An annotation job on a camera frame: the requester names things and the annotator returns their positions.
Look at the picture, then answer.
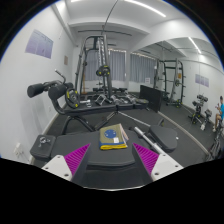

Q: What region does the grey window curtain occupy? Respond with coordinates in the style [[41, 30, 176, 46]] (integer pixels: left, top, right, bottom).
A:
[[83, 49, 127, 83], [129, 53, 157, 84]]

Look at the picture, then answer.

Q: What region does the purple wall poster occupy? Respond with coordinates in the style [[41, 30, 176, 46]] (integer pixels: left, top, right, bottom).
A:
[[24, 29, 54, 60]]

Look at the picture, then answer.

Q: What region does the black bench with roller pads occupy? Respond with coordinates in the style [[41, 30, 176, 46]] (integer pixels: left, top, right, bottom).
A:
[[27, 79, 151, 134]]

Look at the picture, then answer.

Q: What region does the black and yellow weight plate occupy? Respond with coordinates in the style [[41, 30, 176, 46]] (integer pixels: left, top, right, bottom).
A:
[[64, 87, 81, 110]]

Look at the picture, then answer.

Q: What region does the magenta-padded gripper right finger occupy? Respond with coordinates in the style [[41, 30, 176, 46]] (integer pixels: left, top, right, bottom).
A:
[[132, 143, 184, 184]]

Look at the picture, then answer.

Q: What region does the long ceiling light strip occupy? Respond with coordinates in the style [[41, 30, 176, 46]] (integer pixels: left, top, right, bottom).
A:
[[124, 0, 167, 18]]

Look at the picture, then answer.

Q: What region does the black upright padded block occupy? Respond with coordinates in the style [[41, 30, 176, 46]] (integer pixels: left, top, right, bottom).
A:
[[139, 84, 166, 113]]

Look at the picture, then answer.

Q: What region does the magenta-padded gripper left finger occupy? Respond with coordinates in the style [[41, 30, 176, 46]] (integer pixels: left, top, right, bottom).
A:
[[41, 143, 92, 183]]

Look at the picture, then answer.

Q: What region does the white wall socket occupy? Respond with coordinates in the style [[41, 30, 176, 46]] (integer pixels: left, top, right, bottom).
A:
[[13, 143, 25, 158]]

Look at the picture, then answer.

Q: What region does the metal spring collar clip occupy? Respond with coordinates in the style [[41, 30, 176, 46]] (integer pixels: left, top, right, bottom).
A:
[[38, 135, 52, 148]]

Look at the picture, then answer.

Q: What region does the patterned blue and olive towel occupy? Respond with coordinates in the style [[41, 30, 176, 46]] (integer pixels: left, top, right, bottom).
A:
[[98, 123, 129, 151]]

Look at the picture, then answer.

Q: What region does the person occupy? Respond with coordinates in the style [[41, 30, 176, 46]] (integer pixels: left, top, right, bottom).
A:
[[213, 95, 224, 133]]

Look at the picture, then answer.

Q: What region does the grey cable machine rack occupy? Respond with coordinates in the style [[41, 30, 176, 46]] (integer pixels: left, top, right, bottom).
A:
[[74, 34, 114, 99]]

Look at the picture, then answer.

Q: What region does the silver barbell bar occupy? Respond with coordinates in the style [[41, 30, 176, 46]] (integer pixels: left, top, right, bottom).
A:
[[133, 126, 166, 155]]

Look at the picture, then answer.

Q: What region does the black padded seat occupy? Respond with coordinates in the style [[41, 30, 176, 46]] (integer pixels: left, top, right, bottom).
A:
[[148, 124, 179, 154]]

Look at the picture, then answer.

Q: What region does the black padded weight bench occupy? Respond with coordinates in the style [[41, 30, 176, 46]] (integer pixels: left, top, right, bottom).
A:
[[29, 129, 156, 191]]

